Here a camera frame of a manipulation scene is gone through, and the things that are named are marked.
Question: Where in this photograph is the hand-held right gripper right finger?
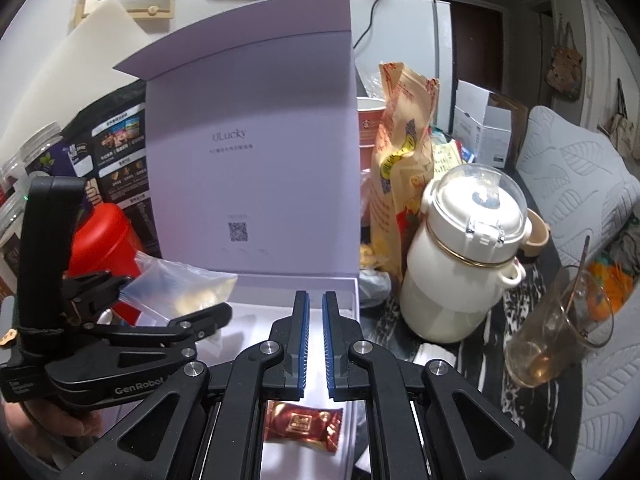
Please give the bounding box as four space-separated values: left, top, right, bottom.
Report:
322 290 576 480

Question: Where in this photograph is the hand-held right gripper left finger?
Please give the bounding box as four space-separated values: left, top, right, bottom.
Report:
57 290 311 480

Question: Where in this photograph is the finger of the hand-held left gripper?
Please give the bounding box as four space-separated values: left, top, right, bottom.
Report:
75 302 234 361
62 269 132 328

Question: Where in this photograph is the clear plastic zip bag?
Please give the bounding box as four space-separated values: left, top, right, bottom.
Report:
121 252 239 346

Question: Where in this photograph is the dark red candy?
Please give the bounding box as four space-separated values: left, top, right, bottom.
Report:
263 400 344 456

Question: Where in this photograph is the lavender gift box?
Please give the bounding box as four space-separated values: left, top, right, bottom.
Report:
112 0 362 480

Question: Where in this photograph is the person's left hand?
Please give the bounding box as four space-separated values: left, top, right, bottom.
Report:
0 399 107 467

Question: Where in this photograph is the red plastic stool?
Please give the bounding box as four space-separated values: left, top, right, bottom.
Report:
65 202 161 331

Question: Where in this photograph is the row of clear food jars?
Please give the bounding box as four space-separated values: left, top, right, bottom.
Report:
0 122 76 301

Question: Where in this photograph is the white lidded pot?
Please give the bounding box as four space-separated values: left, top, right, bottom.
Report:
399 162 532 345

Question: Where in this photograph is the black printed snack bag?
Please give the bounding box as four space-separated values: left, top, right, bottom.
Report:
62 80 163 261

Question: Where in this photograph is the orange snack bag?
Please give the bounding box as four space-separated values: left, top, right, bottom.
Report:
372 61 441 281

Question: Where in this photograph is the clear glass cup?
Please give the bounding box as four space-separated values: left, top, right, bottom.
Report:
504 265 615 390

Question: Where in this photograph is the yellow green paper packet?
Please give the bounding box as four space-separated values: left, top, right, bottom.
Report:
430 130 463 186

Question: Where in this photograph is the white foam board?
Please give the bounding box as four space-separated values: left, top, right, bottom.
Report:
30 0 151 136

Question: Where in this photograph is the red paper cup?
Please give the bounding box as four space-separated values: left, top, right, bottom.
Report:
356 96 389 226

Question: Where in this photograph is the wooden bowl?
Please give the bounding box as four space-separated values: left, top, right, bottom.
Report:
520 208 551 257

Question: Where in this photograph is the white carton box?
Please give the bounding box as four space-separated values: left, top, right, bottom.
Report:
451 80 513 168

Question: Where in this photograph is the metal spoon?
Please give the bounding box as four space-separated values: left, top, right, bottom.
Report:
560 235 592 331

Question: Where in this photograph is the grey quilted chair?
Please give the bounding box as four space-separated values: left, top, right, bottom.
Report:
570 330 640 480
515 105 640 271

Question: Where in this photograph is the orange patterned bag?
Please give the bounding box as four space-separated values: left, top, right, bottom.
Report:
582 255 631 326

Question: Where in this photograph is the brown cardboard box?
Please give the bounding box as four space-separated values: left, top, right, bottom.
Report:
492 91 530 166

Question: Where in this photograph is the white refrigerator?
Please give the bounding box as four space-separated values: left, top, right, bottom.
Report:
349 0 453 133

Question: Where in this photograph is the brown door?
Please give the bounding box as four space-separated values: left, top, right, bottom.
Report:
450 0 503 93

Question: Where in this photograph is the hanging brown bag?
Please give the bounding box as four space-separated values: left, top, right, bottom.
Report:
545 22 586 101

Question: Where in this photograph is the hanging canvas bag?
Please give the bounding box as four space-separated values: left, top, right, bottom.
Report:
597 77 640 156

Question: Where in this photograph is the black power cable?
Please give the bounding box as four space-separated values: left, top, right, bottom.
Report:
352 0 391 48

